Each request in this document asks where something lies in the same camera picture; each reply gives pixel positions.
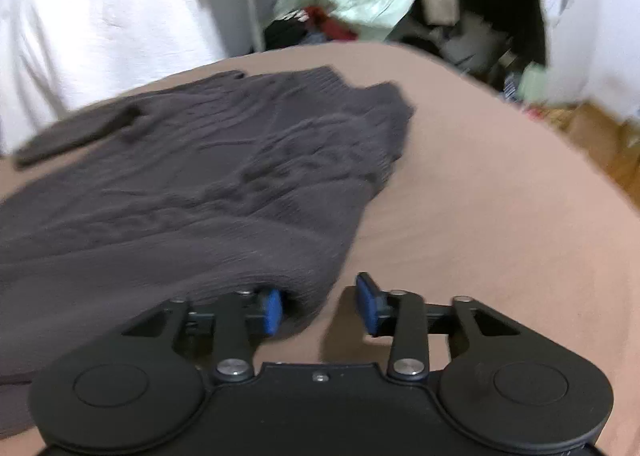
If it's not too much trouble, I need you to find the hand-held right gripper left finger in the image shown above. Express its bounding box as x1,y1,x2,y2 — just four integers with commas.
121,286,285,385

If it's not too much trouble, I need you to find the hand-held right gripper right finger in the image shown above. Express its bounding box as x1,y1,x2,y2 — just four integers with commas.
354,272,522,383

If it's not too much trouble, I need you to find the dark grey knit sweater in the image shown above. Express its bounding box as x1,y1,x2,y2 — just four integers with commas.
0,65,417,437

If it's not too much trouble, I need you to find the red cloth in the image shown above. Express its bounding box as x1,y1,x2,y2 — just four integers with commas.
304,5,359,41

